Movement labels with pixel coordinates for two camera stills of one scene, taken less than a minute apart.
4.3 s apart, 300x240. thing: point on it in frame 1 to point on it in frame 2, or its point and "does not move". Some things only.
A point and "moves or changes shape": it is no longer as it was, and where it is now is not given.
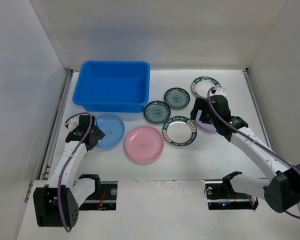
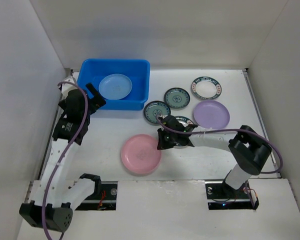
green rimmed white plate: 201,86 does not move
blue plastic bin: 113,86 does not move
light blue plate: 113,128 to 115,86
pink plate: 144,143 moves or changes shape
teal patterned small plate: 156,112 does not move
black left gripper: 98,135 to 99,101
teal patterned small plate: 177,98 does not move
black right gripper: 201,114 to 163,139
